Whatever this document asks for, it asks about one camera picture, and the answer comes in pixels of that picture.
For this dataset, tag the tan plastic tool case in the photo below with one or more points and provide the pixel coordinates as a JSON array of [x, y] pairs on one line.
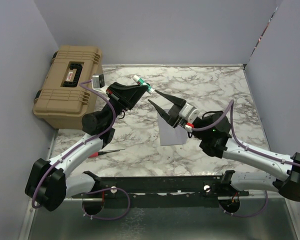
[[61, 101]]

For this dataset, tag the red handled screwdriver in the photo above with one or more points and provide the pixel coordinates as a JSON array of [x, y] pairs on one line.
[[99, 153]]

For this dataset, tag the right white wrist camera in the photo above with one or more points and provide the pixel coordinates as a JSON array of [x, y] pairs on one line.
[[187, 116]]

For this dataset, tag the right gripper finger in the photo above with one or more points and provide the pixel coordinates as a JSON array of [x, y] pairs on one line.
[[163, 114], [173, 99]]

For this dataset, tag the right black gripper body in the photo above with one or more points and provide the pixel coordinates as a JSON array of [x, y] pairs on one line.
[[175, 111]]

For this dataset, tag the aluminium frame rail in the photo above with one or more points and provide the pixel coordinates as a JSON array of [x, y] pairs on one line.
[[27, 221]]

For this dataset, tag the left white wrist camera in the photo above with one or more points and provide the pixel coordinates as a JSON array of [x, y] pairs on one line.
[[97, 81]]

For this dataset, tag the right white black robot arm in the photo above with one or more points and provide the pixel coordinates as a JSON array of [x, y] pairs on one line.
[[278, 172]]

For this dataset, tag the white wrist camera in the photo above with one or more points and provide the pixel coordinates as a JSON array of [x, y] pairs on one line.
[[97, 81], [187, 116]]

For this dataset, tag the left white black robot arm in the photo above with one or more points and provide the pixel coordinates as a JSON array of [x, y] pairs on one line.
[[47, 181]]

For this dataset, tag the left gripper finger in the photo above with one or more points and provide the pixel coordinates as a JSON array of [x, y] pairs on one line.
[[119, 85], [132, 94]]

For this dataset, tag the green white glue stick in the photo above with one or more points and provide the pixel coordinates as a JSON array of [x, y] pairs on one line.
[[141, 82]]

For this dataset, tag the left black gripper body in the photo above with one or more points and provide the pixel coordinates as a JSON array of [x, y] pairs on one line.
[[118, 99]]

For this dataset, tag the black metal base rail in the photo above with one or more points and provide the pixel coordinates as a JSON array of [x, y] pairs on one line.
[[161, 191]]

